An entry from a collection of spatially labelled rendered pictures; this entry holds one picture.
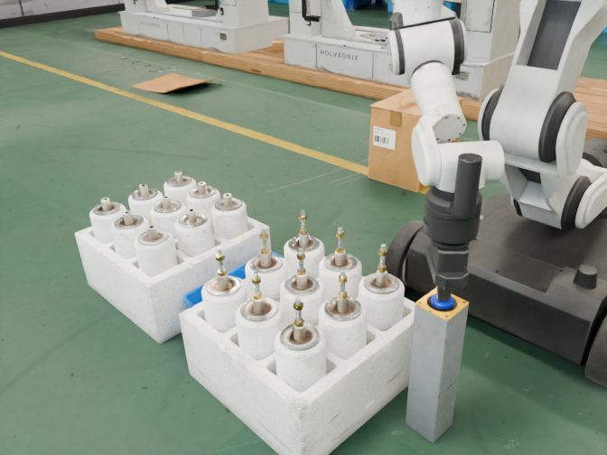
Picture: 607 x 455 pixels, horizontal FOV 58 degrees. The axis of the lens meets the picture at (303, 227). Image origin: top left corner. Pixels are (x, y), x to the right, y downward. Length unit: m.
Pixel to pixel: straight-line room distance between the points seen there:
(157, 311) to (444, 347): 0.71
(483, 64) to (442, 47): 1.98
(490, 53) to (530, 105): 1.87
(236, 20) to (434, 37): 3.34
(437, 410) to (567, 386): 0.37
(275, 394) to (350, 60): 2.68
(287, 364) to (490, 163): 0.49
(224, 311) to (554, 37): 0.87
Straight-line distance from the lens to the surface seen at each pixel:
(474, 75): 3.03
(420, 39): 1.02
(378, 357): 1.13
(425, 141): 0.87
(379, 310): 1.16
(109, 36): 5.66
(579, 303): 1.31
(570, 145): 1.20
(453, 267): 0.94
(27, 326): 1.67
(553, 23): 1.28
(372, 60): 3.37
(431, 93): 0.97
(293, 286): 1.16
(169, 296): 1.41
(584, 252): 1.56
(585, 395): 1.39
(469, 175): 0.83
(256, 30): 4.38
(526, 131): 1.19
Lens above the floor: 0.92
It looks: 29 degrees down
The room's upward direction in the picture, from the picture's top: 2 degrees counter-clockwise
